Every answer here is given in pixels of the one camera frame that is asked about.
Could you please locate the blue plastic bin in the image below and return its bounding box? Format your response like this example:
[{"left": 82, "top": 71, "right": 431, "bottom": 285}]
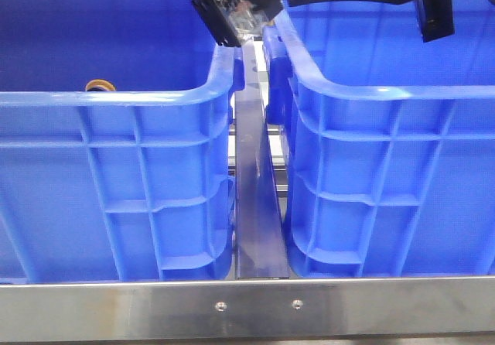
[
  {"left": 1, "top": 0, "right": 244, "bottom": 284},
  {"left": 264, "top": 0, "right": 494, "bottom": 278}
]

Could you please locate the yellow mushroom push button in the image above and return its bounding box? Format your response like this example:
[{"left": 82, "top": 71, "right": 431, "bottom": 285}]
[{"left": 85, "top": 79, "right": 116, "bottom": 92}]

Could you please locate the steel divider rail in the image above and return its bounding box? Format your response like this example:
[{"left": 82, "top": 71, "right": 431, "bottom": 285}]
[{"left": 234, "top": 40, "right": 290, "bottom": 279}]

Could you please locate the left blue plastic bin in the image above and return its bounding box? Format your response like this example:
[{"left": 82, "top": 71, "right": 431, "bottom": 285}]
[{"left": 1, "top": 0, "right": 244, "bottom": 284}]

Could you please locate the right blue plastic bin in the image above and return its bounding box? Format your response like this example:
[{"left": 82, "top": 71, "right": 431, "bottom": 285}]
[{"left": 264, "top": 0, "right": 494, "bottom": 278}]

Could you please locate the steel front rail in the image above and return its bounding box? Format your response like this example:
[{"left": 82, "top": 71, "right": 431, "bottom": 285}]
[{"left": 1, "top": 276, "right": 494, "bottom": 342}]

